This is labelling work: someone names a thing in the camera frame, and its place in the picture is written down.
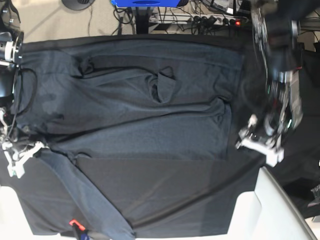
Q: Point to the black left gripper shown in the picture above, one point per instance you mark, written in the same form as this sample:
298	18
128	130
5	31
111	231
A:
265	136

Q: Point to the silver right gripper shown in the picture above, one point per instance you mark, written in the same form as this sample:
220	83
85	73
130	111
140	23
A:
16	146

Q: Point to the dark grey T-shirt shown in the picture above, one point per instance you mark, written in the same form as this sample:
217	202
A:
130	112

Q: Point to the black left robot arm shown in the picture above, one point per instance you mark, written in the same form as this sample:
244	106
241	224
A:
275	28

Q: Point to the red blue front clamp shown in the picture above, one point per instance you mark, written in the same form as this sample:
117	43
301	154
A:
80	232

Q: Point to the round black stand base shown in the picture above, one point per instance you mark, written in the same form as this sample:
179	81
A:
77	5

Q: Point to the power strip on floor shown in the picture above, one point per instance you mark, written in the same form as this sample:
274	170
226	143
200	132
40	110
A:
184	19

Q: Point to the blue plastic bin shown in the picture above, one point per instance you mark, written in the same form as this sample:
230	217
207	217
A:
149	3

